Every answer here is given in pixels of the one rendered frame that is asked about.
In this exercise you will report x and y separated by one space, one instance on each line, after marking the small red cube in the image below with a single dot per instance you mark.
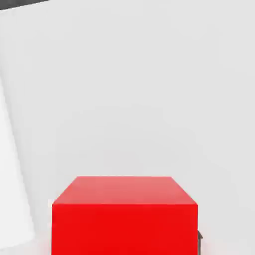
124 223

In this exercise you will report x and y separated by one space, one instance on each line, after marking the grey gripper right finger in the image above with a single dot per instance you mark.
200 239

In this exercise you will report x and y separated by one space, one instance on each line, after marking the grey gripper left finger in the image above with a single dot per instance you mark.
49 211

